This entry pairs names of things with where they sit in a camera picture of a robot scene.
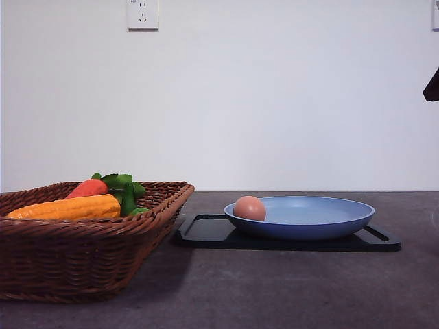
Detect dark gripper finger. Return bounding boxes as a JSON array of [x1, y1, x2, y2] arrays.
[[423, 67, 439, 102]]

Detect green pepper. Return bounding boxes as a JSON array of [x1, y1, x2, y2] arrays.
[[121, 182, 150, 217]]

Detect black tray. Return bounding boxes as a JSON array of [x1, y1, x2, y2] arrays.
[[177, 215, 401, 252]]

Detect yellow corn cob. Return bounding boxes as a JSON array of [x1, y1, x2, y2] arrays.
[[6, 194, 121, 220]]

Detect blue plate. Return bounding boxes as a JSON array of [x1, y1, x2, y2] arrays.
[[224, 196, 375, 240]]

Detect brown egg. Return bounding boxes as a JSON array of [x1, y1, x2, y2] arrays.
[[233, 195, 265, 221]]

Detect orange carrot with green leaves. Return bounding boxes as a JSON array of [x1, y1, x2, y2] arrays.
[[66, 173, 145, 199]]

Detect brown wicker basket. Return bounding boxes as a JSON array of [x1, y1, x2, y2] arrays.
[[0, 181, 195, 303]]

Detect white wall socket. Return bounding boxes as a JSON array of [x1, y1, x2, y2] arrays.
[[126, 0, 160, 33]]

